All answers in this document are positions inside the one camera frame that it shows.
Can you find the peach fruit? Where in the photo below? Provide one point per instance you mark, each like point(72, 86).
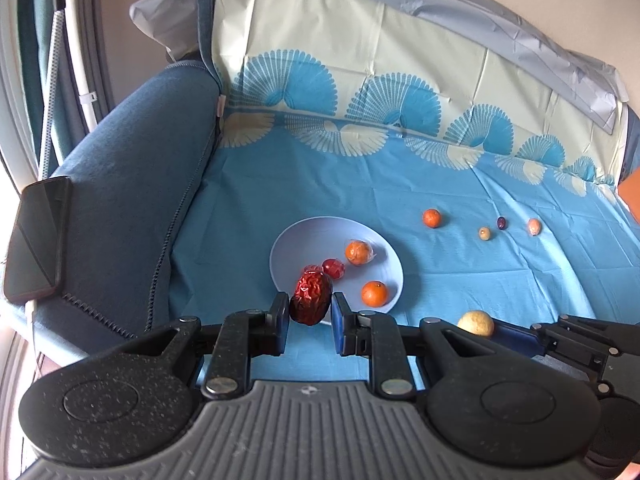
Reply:
point(534, 226)

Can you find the bare orange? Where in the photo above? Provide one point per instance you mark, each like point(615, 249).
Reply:
point(374, 294)

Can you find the small orange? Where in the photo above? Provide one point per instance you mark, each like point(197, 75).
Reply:
point(432, 218)

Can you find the blue sofa armrest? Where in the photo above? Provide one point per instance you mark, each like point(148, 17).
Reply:
point(133, 179)

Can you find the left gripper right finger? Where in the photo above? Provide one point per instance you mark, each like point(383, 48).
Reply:
point(376, 337)

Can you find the white floor lamp pole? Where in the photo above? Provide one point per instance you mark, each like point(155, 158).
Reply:
point(64, 120)

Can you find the window frame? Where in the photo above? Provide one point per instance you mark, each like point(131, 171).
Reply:
point(17, 146)

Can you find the red candy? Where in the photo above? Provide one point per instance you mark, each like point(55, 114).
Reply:
point(312, 268)
point(333, 268)

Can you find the grey plastic sheet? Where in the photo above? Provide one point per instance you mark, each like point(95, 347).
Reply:
point(366, 37)

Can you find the light blue round plate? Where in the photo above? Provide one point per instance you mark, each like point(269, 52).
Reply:
point(315, 257)

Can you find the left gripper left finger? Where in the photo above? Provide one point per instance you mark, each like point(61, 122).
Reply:
point(243, 336)

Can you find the orange fruit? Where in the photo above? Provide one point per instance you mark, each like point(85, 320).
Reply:
point(359, 252)

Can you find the blue fan-pattern cloth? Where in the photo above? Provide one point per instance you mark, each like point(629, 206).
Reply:
point(297, 143)

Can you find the black smartphone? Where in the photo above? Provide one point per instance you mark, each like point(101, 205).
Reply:
point(36, 253)

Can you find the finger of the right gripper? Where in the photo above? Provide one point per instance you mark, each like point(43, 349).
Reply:
point(516, 338)

